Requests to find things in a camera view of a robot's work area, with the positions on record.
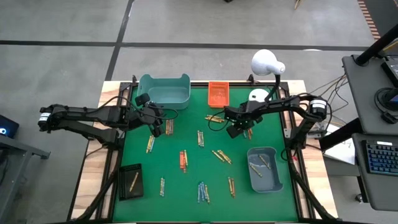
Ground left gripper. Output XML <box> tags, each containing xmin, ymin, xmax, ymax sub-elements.
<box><xmin>129</xmin><ymin>92</ymin><xmax>166</xmax><ymax>138</ymax></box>

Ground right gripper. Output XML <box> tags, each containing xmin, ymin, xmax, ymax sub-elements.
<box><xmin>223</xmin><ymin>104</ymin><xmax>261</xmax><ymax>139</ymax></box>

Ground large teal plastic bin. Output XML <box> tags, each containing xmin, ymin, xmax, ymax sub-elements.
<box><xmin>137</xmin><ymin>73</ymin><xmax>192</xmax><ymax>111</ymax></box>

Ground orange mesh basket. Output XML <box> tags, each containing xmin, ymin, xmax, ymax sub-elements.
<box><xmin>207</xmin><ymin>81</ymin><xmax>230</xmax><ymax>109</ymax></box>

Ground small blue-grey plastic bin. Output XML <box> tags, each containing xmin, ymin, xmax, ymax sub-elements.
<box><xmin>246</xmin><ymin>146</ymin><xmax>284</xmax><ymax>194</ymax></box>

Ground white gooseneck desk lamp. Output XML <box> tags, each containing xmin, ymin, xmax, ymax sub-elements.
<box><xmin>248</xmin><ymin>49</ymin><xmax>286</xmax><ymax>105</ymax></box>

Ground black plastic tray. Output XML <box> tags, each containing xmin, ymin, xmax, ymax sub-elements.
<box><xmin>118</xmin><ymin>163</ymin><xmax>145</xmax><ymax>202</ymax></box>

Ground green felt mat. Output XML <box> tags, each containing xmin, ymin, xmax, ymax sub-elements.
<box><xmin>112</xmin><ymin>86</ymin><xmax>300</xmax><ymax>222</ymax></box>

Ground black support bar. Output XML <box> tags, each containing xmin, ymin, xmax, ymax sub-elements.
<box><xmin>318</xmin><ymin>117</ymin><xmax>358</xmax><ymax>152</ymax></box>

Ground grey desk top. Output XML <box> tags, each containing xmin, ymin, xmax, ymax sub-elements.
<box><xmin>341</xmin><ymin>54</ymin><xmax>398</xmax><ymax>135</ymax></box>

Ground grey side table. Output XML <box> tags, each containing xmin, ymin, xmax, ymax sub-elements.
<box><xmin>0</xmin><ymin>134</ymin><xmax>52</xmax><ymax>224</ymax></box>

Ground black headphones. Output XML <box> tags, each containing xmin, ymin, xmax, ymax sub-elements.
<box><xmin>374</xmin><ymin>86</ymin><xmax>398</xmax><ymax>124</ymax></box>

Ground backlit black keyboard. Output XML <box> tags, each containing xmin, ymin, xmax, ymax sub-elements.
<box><xmin>362</xmin><ymin>139</ymin><xmax>398</xmax><ymax>177</ymax></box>

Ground black box with blue light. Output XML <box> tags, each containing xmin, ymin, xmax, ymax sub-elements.
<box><xmin>0</xmin><ymin>114</ymin><xmax>20</xmax><ymax>139</ymax></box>

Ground black pole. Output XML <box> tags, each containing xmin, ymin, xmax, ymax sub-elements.
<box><xmin>355</xmin><ymin>23</ymin><xmax>398</xmax><ymax>67</ymax></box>

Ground grey keyboard shelf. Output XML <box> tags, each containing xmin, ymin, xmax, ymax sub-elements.
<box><xmin>353</xmin><ymin>133</ymin><xmax>398</xmax><ymax>212</ymax></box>

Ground black screen device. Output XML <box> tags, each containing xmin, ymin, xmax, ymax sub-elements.
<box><xmin>381</xmin><ymin>55</ymin><xmax>398</xmax><ymax>88</ymax></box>

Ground black floor mat orange stripes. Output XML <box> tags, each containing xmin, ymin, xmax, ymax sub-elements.
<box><xmin>356</xmin><ymin>0</ymin><xmax>398</xmax><ymax>42</ymax></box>

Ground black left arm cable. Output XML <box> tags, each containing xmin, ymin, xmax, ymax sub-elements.
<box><xmin>101</xmin><ymin>95</ymin><xmax>180</xmax><ymax>121</ymax></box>

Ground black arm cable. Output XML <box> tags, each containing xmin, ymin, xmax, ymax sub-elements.
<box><xmin>101</xmin><ymin>95</ymin><xmax>180</xmax><ymax>121</ymax></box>
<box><xmin>207</xmin><ymin>110</ymin><xmax>229</xmax><ymax>132</ymax></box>

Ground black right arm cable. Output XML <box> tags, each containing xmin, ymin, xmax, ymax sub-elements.
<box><xmin>207</xmin><ymin>110</ymin><xmax>229</xmax><ymax>132</ymax></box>

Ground black aluminium table frame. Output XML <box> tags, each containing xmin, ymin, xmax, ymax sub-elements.
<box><xmin>67</xmin><ymin>74</ymin><xmax>340</xmax><ymax>224</ymax></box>

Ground tan floor cable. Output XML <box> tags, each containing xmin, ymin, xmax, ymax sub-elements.
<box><xmin>307</xmin><ymin>74</ymin><xmax>348</xmax><ymax>96</ymax></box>

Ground black floor cable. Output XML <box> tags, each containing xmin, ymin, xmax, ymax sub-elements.
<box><xmin>310</xmin><ymin>77</ymin><xmax>351</xmax><ymax>125</ymax></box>

